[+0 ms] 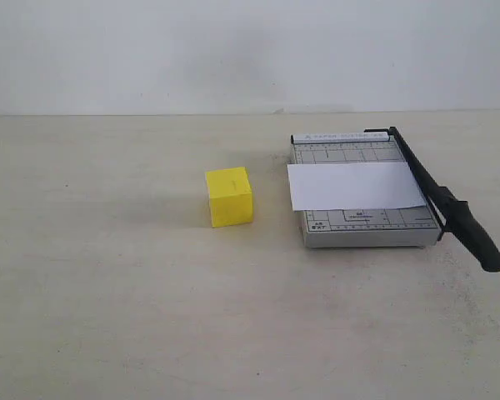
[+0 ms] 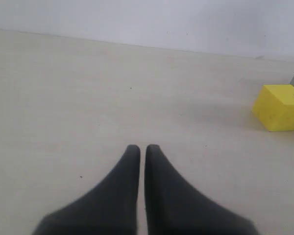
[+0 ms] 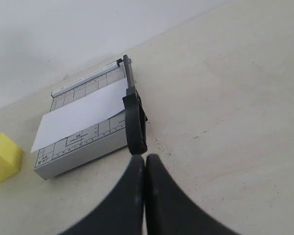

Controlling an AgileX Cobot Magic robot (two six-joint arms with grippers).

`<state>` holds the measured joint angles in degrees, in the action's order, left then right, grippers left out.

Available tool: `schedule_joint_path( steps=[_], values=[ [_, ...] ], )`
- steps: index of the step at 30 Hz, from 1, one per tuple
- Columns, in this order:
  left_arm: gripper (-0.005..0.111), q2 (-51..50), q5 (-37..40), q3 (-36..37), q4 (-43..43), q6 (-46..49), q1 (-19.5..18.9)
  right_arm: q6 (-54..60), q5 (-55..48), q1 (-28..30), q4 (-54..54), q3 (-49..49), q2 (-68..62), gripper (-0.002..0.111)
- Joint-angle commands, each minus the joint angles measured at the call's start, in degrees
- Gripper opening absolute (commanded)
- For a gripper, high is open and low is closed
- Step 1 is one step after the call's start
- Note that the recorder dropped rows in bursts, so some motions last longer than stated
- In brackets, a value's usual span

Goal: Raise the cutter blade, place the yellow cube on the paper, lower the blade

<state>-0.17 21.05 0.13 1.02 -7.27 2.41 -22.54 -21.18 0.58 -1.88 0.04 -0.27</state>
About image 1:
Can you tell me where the yellow foam cube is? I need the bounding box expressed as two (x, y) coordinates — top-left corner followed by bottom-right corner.
(205, 167), (253, 228)

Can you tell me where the white paper sheet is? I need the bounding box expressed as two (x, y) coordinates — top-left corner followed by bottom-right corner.
(287, 162), (426, 211)

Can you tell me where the black cutter blade arm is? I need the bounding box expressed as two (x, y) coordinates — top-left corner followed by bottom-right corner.
(364, 127), (500, 273)

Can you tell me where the grey paper cutter base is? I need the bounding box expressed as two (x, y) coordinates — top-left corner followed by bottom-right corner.
(291, 128), (443, 248)

